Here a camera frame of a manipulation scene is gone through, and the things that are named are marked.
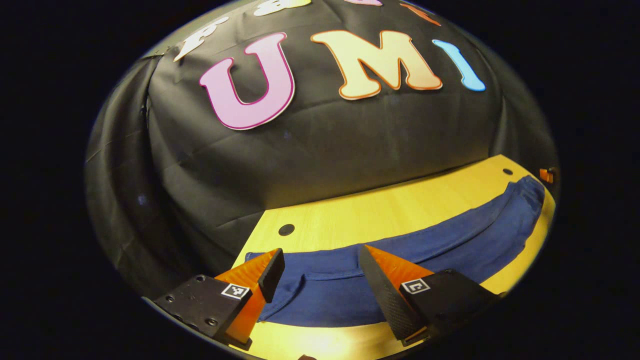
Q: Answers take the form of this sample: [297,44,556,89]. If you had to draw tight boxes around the blue denim jeans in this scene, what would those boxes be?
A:
[245,175,546,328]

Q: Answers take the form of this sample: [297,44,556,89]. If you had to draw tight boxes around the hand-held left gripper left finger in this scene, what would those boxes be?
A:
[152,247,286,352]

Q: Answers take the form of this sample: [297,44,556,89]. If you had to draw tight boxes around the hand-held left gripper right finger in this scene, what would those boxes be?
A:
[358,244,502,348]

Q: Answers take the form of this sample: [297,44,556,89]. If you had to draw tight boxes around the black backdrop cloth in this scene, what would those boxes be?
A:
[84,0,560,301]

